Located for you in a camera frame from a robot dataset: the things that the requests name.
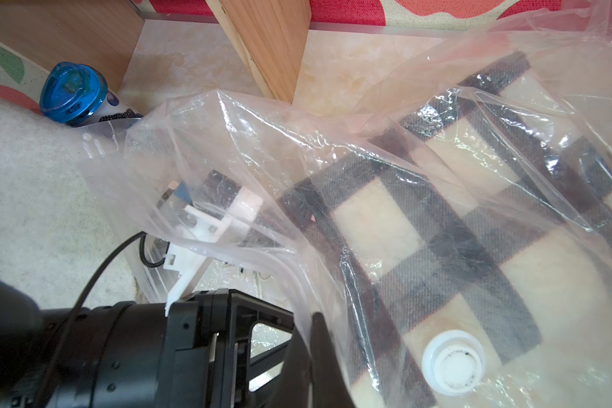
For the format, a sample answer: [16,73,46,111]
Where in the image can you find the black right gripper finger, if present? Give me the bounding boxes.
[265,328,312,408]

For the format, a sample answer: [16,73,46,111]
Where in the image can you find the blue lid cup on table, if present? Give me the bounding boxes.
[39,62,141,128]

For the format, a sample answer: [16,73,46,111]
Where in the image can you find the wooden two-tier shelf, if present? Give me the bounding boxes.
[0,1,311,106]

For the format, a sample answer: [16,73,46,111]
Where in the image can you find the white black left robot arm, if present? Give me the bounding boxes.
[0,280,294,407]

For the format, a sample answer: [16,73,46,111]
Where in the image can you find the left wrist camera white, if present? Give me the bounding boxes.
[163,172,264,316]

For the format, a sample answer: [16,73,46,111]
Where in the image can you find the cream fluffy scarf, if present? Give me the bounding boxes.
[0,99,122,309]

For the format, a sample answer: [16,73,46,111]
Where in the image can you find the cream grey plaid scarf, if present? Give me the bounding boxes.
[203,50,612,408]

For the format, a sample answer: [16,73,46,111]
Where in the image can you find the white round bag valve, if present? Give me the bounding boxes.
[421,330,487,397]

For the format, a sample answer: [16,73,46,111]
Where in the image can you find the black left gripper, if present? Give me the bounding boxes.
[163,289,355,408]

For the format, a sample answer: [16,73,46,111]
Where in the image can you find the clear plastic vacuum bag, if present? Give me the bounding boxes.
[76,1,612,407]

